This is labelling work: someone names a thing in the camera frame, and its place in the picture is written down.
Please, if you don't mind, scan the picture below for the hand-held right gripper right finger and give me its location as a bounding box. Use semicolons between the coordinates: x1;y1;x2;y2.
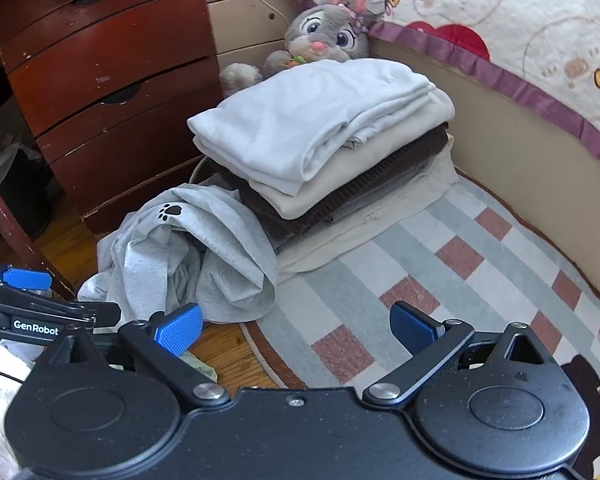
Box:
362;301;556;406

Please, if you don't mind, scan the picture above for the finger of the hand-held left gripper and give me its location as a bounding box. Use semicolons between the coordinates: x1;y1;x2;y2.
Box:
0;257;56;303

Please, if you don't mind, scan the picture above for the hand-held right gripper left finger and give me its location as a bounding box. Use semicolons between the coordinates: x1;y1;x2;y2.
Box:
45;304;231;407

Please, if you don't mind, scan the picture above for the grey printed T-shirt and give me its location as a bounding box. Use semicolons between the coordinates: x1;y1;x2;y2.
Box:
77;183;281;323

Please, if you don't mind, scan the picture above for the red-brown wooden desk leg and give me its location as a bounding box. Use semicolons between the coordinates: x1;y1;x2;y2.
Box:
0;162;78;303

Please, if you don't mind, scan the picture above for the checked pink grey blanket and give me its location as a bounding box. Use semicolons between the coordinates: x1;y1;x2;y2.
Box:
190;155;600;480

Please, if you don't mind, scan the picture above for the pale green cloth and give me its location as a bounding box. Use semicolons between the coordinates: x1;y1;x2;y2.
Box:
180;352;218;383

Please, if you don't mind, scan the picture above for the white fluffy cloth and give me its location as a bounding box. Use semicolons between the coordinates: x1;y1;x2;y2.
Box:
0;345;36;480

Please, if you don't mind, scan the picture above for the cream folded blanket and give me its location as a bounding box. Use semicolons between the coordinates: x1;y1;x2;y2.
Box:
275;152;461;273

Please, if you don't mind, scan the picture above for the grey folded garment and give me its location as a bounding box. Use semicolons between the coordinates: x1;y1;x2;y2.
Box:
275;170;451;256

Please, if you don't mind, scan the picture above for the dark brown folded garment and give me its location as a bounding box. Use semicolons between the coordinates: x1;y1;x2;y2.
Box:
215;125;456;251

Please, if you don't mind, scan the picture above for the cream folded garment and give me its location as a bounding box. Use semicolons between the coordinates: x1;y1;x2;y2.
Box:
247;125;453;221

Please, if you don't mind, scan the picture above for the white folded garment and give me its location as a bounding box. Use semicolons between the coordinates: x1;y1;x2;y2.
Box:
186;58;456;183

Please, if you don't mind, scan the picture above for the red-brown wooden dresser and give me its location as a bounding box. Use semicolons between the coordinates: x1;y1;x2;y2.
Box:
0;0;223;238

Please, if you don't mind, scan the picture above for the grey plush bunny toy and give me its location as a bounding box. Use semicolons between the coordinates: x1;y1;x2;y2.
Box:
219;0;396;100

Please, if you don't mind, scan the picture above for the white printed quilt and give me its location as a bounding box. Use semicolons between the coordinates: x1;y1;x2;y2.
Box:
255;0;600;183

